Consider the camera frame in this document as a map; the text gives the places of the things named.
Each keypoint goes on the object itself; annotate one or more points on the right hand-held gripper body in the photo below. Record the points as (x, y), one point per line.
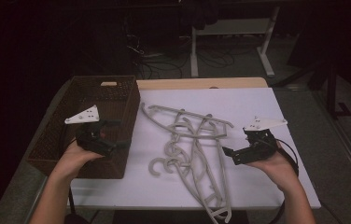
(259, 146)

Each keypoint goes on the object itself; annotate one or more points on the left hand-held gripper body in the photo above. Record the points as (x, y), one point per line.
(86, 116)

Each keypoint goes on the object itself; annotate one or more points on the brown wicker basket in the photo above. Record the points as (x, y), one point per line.
(119, 99)

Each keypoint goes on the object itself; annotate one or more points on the grey plastic clothes hanger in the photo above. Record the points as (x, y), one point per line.
(168, 148)
(192, 114)
(151, 163)
(225, 186)

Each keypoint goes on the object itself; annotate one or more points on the person's right hand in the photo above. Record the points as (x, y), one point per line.
(279, 169)

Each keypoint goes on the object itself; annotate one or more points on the person's left hand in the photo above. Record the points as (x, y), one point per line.
(74, 160)

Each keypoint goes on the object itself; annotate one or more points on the white table mat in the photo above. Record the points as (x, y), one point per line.
(251, 99)

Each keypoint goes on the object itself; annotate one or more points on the black metal stand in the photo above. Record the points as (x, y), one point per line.
(331, 90)

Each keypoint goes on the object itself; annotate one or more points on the white metal desk frame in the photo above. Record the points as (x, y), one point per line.
(194, 59)

